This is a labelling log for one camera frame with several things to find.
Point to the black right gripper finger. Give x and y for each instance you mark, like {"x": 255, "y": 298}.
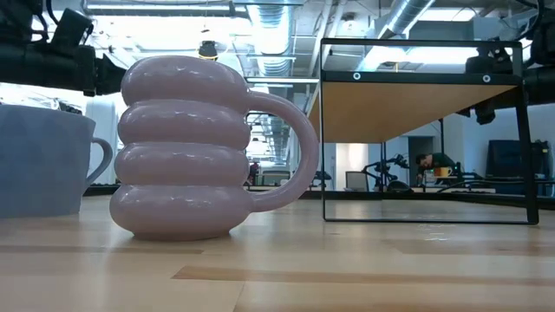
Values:
{"x": 485, "y": 116}

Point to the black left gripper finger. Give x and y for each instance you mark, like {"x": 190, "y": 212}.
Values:
{"x": 110, "y": 76}

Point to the large grey-blue mug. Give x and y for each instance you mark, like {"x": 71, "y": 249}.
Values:
{"x": 39, "y": 164}

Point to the pink ribbed ceramic mug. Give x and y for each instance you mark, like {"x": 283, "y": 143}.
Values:
{"x": 182, "y": 173}

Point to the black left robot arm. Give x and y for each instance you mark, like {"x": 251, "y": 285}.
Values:
{"x": 39, "y": 65}

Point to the small background robot arm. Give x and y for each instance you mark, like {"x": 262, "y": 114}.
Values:
{"x": 321, "y": 175}

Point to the black background robot arm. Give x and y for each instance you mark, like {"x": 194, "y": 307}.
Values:
{"x": 383, "y": 167}

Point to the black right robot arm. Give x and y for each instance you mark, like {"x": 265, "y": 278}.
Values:
{"x": 539, "y": 82}

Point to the yellow mug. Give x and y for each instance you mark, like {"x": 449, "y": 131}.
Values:
{"x": 444, "y": 172}

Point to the person at yellow mug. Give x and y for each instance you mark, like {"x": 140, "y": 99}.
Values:
{"x": 433, "y": 162}

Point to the grey office chair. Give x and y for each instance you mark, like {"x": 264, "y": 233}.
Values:
{"x": 356, "y": 181}

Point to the dark wall screen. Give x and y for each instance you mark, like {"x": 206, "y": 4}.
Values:
{"x": 511, "y": 158}

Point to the wooden shelf with black frame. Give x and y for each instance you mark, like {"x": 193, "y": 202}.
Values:
{"x": 390, "y": 108}

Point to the black aluminium table frame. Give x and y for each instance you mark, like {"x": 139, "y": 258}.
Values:
{"x": 433, "y": 197}

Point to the silver slanted ventilation duct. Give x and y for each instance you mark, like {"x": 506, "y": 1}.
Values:
{"x": 403, "y": 17}

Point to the black ceiling camera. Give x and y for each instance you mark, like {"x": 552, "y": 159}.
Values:
{"x": 208, "y": 50}

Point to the silver ribbed ventilation duct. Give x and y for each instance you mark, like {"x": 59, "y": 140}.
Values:
{"x": 271, "y": 34}

